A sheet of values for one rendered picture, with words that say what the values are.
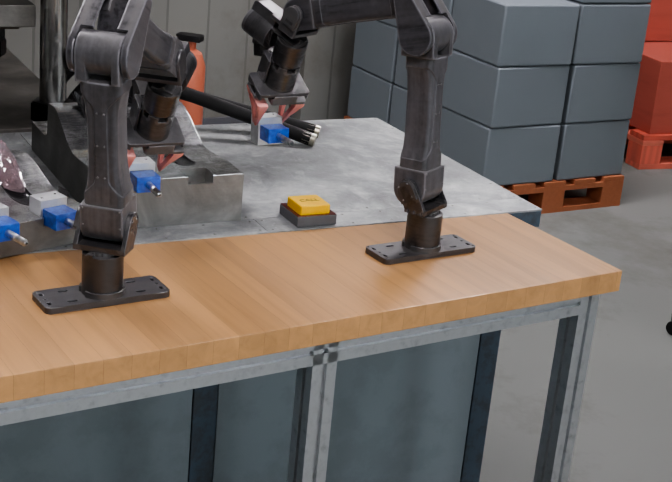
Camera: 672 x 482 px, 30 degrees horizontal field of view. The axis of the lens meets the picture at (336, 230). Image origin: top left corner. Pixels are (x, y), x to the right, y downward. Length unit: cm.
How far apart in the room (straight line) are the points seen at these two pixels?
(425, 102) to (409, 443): 84
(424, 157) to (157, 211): 48
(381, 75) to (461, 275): 343
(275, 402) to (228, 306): 57
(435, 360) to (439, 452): 23
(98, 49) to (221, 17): 393
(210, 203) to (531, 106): 284
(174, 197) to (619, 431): 167
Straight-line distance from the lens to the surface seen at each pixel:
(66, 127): 242
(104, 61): 178
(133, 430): 238
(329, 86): 593
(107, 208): 187
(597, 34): 509
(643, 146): 599
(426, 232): 218
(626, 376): 382
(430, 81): 213
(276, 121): 241
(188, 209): 225
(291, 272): 208
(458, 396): 269
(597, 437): 344
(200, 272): 205
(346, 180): 258
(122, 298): 192
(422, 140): 215
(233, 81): 580
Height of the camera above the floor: 156
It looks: 20 degrees down
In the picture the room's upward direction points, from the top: 5 degrees clockwise
